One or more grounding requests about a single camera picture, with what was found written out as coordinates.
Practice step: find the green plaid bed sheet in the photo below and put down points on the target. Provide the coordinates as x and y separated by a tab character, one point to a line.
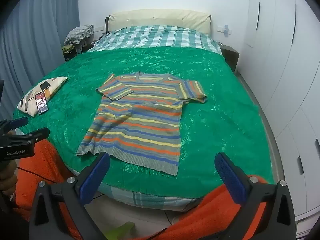
155	36

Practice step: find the patterned pillow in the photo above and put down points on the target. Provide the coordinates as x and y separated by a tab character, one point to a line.
56	82

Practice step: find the green patterned bedspread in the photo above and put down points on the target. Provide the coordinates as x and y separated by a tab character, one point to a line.
212	105

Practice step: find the grey smartphone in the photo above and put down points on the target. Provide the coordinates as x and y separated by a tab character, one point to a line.
45	85

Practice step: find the person's left hand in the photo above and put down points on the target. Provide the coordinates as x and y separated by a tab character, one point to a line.
7	181

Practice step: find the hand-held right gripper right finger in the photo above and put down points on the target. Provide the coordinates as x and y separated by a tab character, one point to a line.
230	177

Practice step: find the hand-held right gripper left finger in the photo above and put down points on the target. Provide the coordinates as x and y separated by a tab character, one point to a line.
95	177

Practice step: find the dark bedside table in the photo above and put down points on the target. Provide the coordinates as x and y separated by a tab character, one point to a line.
230	55

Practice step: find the checked cloth pile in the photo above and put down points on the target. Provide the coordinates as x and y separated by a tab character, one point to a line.
80	33

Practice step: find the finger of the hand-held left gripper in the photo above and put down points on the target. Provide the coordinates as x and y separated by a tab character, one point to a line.
37	133
18	122

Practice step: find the striped knit t-shirt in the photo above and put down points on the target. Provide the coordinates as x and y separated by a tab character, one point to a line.
140	125

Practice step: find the white wall socket strip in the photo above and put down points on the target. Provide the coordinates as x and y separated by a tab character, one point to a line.
220	30

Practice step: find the grey bed frame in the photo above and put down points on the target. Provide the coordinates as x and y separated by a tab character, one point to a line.
272	135

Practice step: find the orange fleece cloth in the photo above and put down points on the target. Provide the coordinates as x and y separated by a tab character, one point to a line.
50	162

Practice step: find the white wall socket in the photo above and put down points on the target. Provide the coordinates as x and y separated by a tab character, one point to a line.
99	28

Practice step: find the smartphone with lit screen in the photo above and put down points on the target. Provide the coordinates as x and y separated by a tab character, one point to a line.
42	103

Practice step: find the yellow-green floor object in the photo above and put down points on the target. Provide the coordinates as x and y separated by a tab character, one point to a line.
120	231

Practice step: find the blue plug-in device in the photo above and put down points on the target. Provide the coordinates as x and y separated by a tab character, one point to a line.
226	28

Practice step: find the cream padded headboard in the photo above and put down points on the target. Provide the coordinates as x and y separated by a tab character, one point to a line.
160	17

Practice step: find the blue-grey curtain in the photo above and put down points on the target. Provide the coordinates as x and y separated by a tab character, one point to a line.
37	30

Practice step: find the white wardrobe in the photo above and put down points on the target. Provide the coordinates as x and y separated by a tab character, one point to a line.
280	55

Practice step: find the yellow-green cloth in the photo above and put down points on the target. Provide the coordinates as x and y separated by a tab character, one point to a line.
67	49

